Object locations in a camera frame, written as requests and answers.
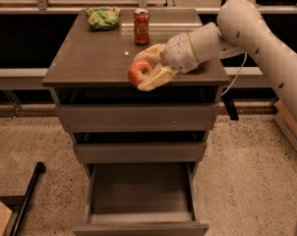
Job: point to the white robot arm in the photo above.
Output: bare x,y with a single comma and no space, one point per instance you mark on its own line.
246,184

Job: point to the grey top drawer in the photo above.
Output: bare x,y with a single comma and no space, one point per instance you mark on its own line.
148,118

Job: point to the red soda can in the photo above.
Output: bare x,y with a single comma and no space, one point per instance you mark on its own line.
141,26

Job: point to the grey open bottom drawer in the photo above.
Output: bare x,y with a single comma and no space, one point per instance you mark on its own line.
141,199

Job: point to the cardboard box right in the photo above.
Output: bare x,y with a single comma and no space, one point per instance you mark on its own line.
286,123

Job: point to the black pole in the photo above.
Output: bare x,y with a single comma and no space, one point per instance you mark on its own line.
39,169

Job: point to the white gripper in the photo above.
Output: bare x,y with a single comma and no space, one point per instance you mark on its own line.
178,53

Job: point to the black table leg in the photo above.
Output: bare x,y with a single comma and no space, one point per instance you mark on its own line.
230,107

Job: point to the green chip bag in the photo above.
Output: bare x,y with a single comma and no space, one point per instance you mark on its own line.
103,18

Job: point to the red apple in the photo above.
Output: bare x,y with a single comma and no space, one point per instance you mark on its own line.
139,71

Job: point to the grey middle drawer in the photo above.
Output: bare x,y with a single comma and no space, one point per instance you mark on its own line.
134,153

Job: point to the grey drawer cabinet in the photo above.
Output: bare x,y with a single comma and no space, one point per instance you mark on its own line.
90,68

